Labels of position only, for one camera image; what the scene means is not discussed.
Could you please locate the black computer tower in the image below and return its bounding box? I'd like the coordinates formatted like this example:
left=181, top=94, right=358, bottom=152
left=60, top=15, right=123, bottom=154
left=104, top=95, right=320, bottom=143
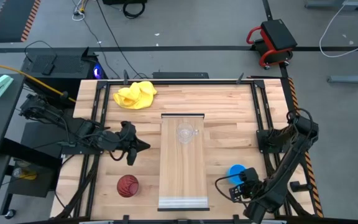
left=21, top=46, right=106, bottom=91

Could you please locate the yellow bottle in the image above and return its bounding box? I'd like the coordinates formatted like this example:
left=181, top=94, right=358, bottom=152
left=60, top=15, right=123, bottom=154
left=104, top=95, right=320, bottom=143
left=12, top=167, right=39, bottom=181

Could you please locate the black orange-striped floor mat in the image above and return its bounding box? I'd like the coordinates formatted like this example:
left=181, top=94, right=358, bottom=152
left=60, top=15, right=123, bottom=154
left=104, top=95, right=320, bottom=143
left=0, top=0, right=42, bottom=44

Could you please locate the clear glass mug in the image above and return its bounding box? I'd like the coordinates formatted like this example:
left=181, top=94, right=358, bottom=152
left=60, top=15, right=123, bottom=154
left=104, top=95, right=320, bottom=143
left=175, top=123, right=200, bottom=144

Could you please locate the short white cable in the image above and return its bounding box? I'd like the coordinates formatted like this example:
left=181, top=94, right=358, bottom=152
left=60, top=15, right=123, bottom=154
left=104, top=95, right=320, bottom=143
left=71, top=0, right=88, bottom=22

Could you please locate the blue cup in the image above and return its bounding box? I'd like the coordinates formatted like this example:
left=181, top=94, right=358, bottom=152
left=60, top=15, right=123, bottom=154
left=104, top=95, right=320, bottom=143
left=227, top=164, right=247, bottom=185

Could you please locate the orange black hazard strip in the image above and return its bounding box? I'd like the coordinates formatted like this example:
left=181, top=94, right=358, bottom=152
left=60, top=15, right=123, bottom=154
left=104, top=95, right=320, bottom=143
left=287, top=77, right=324, bottom=218

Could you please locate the black clamp knob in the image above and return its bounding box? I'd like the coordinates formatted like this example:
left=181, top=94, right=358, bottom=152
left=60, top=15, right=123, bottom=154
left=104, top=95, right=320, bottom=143
left=290, top=180, right=310, bottom=193

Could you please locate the red and black roller stool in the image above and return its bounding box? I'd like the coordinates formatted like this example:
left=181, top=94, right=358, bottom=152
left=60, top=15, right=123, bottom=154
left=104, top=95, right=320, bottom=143
left=246, top=19, right=298, bottom=70

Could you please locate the coiled black cable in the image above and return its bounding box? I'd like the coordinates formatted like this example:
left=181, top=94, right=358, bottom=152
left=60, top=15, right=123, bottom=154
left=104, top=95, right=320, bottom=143
left=122, top=0, right=147, bottom=19

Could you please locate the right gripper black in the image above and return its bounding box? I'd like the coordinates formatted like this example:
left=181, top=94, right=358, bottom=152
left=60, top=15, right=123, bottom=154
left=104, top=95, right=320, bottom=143
left=228, top=167, right=262, bottom=205

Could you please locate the yellow cable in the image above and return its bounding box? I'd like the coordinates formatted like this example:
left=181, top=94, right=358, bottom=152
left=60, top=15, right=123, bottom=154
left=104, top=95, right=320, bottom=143
left=0, top=59, right=77, bottom=103

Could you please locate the wooden shelf with black legs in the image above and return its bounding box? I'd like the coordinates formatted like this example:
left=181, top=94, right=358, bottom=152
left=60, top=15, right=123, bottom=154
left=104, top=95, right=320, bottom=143
left=157, top=113, right=210, bottom=212

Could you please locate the black diagonal frame strut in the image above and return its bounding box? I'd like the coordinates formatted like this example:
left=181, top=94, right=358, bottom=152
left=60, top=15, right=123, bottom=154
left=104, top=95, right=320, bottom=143
left=61, top=154, right=101, bottom=218

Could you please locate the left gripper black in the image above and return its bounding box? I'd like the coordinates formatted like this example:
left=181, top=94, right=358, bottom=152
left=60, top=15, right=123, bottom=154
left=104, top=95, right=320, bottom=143
left=116, top=120, right=151, bottom=166

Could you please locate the small black box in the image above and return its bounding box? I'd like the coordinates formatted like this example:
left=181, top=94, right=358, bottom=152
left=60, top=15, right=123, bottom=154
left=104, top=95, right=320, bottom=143
left=41, top=63, right=55, bottom=76

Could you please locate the long white cable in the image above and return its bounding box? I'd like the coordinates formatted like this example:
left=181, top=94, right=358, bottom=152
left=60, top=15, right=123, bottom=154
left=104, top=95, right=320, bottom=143
left=318, top=2, right=358, bottom=58

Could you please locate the black equipment cart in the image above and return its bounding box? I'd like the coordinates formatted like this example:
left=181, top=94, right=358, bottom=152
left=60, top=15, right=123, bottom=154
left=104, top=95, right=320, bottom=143
left=0, top=121, right=63, bottom=220

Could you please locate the red translucent cup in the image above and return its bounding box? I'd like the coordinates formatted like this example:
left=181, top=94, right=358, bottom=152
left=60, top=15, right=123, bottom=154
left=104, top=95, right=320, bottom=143
left=116, top=174, right=140, bottom=198

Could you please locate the yellow cloth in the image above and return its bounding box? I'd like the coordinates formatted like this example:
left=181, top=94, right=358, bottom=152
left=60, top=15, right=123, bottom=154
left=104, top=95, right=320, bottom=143
left=112, top=80, right=158, bottom=110

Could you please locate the black power strip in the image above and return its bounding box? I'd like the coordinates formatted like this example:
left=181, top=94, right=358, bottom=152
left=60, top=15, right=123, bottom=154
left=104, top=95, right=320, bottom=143
left=152, top=72, right=210, bottom=80

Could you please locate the black aluminium table frame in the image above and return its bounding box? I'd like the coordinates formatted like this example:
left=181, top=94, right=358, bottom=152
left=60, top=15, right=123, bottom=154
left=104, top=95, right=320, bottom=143
left=61, top=78, right=295, bottom=222

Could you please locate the long black cable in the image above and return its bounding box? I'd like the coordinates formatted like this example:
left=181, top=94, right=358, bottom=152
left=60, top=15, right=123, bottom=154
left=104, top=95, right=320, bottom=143
left=95, top=0, right=149, bottom=79

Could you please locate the grey desk foot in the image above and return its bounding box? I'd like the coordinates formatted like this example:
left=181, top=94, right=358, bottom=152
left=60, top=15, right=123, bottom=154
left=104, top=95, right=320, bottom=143
left=305, top=0, right=358, bottom=10
left=327, top=67, right=358, bottom=84

